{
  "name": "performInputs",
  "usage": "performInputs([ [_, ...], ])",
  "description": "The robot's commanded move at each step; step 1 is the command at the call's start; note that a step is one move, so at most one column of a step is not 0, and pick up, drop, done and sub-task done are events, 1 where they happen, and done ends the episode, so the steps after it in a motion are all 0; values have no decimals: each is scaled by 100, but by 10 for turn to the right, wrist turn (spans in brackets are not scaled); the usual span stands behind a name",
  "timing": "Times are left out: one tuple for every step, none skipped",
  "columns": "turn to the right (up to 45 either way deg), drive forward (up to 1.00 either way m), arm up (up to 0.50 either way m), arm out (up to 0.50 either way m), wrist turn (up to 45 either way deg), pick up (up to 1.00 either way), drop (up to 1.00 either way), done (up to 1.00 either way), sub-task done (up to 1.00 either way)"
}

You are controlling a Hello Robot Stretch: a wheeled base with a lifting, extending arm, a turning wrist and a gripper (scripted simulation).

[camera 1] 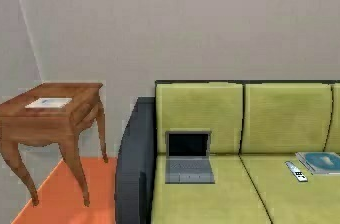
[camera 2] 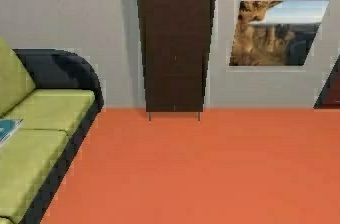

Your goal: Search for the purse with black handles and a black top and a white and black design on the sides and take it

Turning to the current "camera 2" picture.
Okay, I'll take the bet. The dark brown tall cupboard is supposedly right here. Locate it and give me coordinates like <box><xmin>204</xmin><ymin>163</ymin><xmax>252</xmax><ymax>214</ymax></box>
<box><xmin>136</xmin><ymin>0</ymin><xmax>216</xmax><ymax>122</ymax></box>

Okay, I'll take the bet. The framed landscape picture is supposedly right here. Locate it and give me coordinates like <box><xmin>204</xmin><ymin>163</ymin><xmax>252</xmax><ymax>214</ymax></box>
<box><xmin>227</xmin><ymin>0</ymin><xmax>331</xmax><ymax>72</ymax></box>

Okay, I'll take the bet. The green and black sofa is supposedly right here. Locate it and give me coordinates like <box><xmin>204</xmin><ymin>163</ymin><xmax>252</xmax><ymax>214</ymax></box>
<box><xmin>0</xmin><ymin>34</ymin><xmax>105</xmax><ymax>224</ymax></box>

